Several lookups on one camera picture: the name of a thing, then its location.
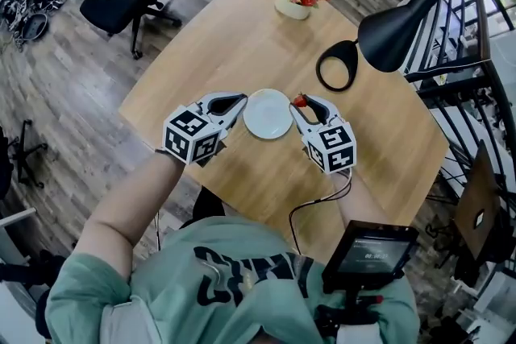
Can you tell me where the white shoulder strap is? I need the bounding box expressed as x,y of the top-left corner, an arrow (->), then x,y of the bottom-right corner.
98,293 -> 162,344

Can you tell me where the black floor cable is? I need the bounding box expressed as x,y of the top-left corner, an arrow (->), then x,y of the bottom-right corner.
153,209 -> 163,251

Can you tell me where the person's black trouser leg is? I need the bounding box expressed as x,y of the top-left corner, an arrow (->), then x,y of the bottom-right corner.
192,185 -> 227,221

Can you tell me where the person's left forearm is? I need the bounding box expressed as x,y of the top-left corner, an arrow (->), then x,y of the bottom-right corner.
74,151 -> 186,283

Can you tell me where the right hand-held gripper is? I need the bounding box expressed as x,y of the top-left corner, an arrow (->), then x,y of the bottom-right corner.
289,94 -> 358,176

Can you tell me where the person's right forearm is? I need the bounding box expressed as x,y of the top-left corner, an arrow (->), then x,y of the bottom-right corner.
332,168 -> 392,227

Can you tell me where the dark wooden table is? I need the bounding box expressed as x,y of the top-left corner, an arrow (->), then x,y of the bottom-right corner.
453,139 -> 505,262

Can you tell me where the black metal railing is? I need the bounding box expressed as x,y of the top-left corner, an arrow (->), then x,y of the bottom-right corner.
402,0 -> 516,222

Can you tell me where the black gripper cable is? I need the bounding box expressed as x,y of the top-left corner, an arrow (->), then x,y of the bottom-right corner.
288,168 -> 354,255

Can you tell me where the black desk lamp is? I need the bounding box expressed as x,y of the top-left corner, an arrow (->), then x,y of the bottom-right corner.
315,0 -> 459,93

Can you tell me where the small black monitor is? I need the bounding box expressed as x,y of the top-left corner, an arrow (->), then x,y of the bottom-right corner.
321,219 -> 420,293

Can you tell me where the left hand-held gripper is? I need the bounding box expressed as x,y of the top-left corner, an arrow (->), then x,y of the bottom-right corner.
162,91 -> 249,166

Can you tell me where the person's green printed shirt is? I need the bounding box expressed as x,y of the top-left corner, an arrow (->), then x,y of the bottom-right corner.
44,215 -> 420,344

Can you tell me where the black bag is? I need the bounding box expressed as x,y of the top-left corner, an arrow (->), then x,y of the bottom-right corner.
0,249 -> 69,339

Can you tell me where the white round plate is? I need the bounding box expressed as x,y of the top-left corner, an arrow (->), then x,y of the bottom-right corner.
243,88 -> 294,141

